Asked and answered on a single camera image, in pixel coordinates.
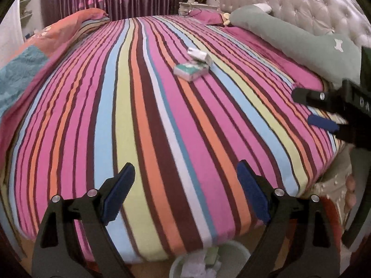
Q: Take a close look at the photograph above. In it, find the pale green trash bin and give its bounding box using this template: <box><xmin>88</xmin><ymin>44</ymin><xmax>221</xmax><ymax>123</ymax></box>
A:
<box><xmin>170</xmin><ymin>242</ymin><xmax>253</xmax><ymax>278</ymax></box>

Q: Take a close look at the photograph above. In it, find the small white box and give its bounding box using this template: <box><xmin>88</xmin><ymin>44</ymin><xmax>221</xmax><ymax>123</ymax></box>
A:
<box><xmin>187</xmin><ymin>47</ymin><xmax>212</xmax><ymax>64</ymax></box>

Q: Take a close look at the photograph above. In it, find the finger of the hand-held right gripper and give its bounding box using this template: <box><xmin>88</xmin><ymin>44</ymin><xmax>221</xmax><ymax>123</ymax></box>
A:
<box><xmin>307</xmin><ymin>114</ymin><xmax>348</xmax><ymax>134</ymax></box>
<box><xmin>291</xmin><ymin>87</ymin><xmax>345</xmax><ymax>113</ymax></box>

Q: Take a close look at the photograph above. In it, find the striped bed sheet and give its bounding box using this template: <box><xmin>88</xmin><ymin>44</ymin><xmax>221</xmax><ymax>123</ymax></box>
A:
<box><xmin>0</xmin><ymin>14</ymin><xmax>339</xmax><ymax>267</ymax></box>

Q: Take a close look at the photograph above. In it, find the white nightstand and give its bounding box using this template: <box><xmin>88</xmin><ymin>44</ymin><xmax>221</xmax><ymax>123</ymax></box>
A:
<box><xmin>178</xmin><ymin>1</ymin><xmax>221</xmax><ymax>16</ymax></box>

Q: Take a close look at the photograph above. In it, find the teal tissue pack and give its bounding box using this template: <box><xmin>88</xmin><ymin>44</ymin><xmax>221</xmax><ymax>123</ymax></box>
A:
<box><xmin>173</xmin><ymin>62</ymin><xmax>210</xmax><ymax>82</ymax></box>

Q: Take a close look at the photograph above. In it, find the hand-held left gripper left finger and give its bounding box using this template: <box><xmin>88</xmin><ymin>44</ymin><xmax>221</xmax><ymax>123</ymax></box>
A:
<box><xmin>31</xmin><ymin>162</ymin><xmax>136</xmax><ymax>278</ymax></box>

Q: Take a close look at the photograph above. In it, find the white wall shelf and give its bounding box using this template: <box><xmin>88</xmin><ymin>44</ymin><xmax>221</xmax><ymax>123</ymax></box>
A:
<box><xmin>19</xmin><ymin>0</ymin><xmax>34</xmax><ymax>39</ymax></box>

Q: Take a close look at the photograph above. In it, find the grey-green long pillow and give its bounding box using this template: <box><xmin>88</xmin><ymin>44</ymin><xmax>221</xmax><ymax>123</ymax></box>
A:
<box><xmin>230</xmin><ymin>4</ymin><xmax>363</xmax><ymax>89</ymax></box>

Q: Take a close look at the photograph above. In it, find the teal knitted blanket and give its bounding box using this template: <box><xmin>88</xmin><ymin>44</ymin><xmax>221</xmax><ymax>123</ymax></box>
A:
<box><xmin>0</xmin><ymin>45</ymin><xmax>50</xmax><ymax>113</ymax></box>

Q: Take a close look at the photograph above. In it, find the orange folded quilt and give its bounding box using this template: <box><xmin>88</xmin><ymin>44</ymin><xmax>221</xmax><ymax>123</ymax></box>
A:
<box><xmin>17</xmin><ymin>9</ymin><xmax>111</xmax><ymax>53</ymax></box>

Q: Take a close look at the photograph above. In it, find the beige patterned cloth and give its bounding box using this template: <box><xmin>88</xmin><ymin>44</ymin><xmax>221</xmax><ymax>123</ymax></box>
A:
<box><xmin>311</xmin><ymin>148</ymin><xmax>352</xmax><ymax>200</ymax></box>

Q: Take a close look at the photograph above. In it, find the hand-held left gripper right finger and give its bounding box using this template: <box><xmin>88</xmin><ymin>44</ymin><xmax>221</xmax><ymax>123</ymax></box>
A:
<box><xmin>236</xmin><ymin>160</ymin><xmax>341</xmax><ymax>278</ymax></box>

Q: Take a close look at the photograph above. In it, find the person's right hand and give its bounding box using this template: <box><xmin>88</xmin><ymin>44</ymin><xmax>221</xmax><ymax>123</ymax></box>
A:
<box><xmin>345</xmin><ymin>175</ymin><xmax>358</xmax><ymax>212</ymax></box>

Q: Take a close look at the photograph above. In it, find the pink pillow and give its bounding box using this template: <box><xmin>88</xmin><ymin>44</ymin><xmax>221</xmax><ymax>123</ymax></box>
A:
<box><xmin>188</xmin><ymin>9</ymin><xmax>229</xmax><ymax>25</ymax></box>

